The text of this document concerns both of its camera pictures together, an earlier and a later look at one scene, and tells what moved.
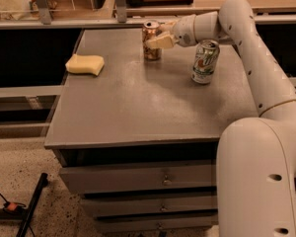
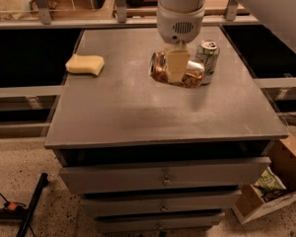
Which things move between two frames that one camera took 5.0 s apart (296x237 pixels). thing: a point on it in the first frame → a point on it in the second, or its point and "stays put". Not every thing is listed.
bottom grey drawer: x=127 y=224 stays put
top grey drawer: x=112 y=178 stays put
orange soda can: x=150 y=30 → x=159 y=69
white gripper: x=184 y=31 → x=180 y=26
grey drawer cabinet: x=138 y=138 stays put
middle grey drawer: x=117 y=206 stays put
